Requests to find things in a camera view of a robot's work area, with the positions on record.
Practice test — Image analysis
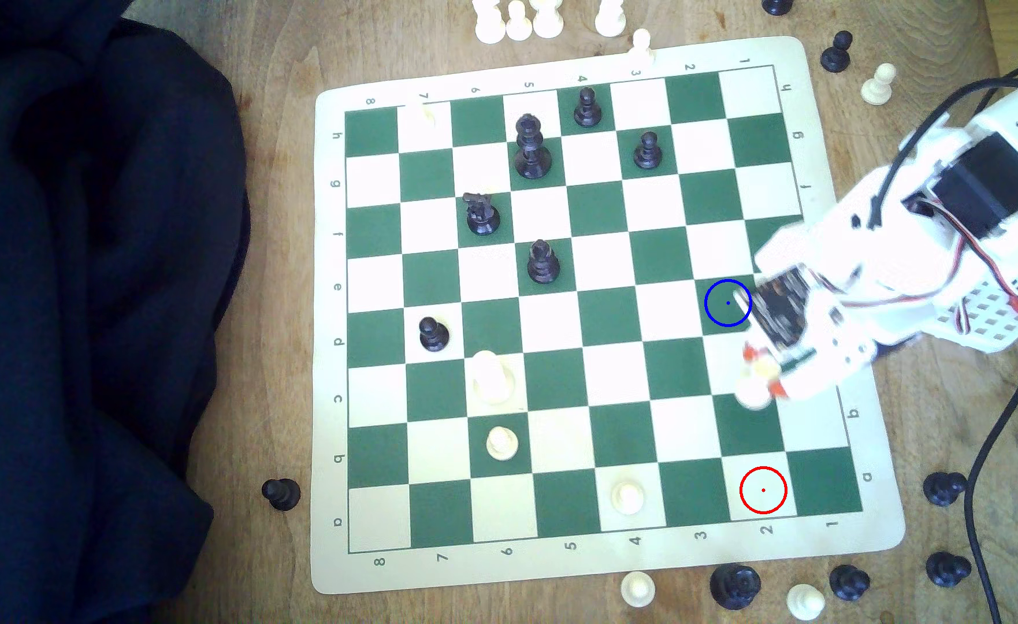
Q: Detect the long black cable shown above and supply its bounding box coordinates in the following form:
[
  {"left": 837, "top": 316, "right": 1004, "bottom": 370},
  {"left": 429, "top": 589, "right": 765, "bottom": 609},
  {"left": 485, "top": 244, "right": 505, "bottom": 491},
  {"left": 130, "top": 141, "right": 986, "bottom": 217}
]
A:
[{"left": 964, "top": 295, "right": 1018, "bottom": 624}]

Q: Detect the white plastic gripper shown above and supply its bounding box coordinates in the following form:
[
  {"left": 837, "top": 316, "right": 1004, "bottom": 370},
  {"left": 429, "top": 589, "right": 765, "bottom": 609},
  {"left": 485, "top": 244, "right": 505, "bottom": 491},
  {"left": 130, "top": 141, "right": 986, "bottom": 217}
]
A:
[{"left": 741, "top": 195, "right": 909, "bottom": 403}]

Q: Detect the white chess rook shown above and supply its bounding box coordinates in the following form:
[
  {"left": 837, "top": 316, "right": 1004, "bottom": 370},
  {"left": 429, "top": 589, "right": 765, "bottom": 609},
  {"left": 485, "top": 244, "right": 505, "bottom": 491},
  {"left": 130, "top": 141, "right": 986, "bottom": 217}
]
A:
[{"left": 733, "top": 354, "right": 781, "bottom": 412}]

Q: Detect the tall black chess king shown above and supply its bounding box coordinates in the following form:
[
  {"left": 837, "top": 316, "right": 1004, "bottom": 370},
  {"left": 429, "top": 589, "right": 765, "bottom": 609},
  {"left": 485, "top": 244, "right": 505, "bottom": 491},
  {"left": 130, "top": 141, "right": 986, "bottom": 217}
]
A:
[{"left": 513, "top": 113, "right": 554, "bottom": 181}]

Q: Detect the dark navy cloth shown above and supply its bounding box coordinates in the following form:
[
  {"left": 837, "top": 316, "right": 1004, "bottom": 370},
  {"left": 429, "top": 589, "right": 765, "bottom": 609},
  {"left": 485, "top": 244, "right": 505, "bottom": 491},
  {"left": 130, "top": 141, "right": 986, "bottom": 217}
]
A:
[{"left": 0, "top": 0, "right": 252, "bottom": 624}]

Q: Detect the white chess piece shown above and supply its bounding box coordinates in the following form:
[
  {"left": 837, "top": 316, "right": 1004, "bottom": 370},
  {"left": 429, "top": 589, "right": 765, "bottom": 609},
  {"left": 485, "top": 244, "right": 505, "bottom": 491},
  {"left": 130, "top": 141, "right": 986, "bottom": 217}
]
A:
[
  {"left": 595, "top": 0, "right": 629, "bottom": 38},
  {"left": 473, "top": 0, "right": 508, "bottom": 45},
  {"left": 532, "top": 0, "right": 566, "bottom": 40},
  {"left": 407, "top": 91, "right": 441, "bottom": 129}
]

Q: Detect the white chess queen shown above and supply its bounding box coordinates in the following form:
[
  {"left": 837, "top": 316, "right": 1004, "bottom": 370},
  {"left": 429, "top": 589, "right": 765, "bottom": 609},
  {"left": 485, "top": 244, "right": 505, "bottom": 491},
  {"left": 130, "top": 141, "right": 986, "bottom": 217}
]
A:
[{"left": 470, "top": 350, "right": 517, "bottom": 406}]

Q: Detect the black chess bishop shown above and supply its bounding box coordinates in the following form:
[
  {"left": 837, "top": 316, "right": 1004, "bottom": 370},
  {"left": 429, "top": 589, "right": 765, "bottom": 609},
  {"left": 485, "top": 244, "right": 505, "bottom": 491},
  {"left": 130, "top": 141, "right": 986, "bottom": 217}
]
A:
[{"left": 527, "top": 238, "right": 562, "bottom": 285}]

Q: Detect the black chess knight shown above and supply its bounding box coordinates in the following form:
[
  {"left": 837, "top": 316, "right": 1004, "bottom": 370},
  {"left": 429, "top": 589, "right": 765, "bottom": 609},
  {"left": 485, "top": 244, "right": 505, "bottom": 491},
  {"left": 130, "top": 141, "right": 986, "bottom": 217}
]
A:
[{"left": 463, "top": 191, "right": 502, "bottom": 237}]

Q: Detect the dark wrist camera board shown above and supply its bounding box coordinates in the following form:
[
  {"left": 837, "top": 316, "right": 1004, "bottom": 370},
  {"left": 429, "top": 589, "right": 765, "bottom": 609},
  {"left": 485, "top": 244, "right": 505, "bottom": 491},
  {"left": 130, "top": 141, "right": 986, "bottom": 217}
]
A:
[{"left": 745, "top": 267, "right": 815, "bottom": 352}]

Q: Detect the black chess rook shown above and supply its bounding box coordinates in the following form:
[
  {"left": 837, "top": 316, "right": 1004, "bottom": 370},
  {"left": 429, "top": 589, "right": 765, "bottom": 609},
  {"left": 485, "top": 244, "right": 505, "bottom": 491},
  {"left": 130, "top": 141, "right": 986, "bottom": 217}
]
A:
[{"left": 709, "top": 563, "right": 762, "bottom": 611}]

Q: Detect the green and cream chessboard mat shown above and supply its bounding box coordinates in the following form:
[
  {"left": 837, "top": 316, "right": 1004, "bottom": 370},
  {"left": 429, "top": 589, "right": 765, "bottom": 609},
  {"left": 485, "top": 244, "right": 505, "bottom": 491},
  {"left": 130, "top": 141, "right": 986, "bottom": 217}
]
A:
[{"left": 310, "top": 35, "right": 907, "bottom": 596}]

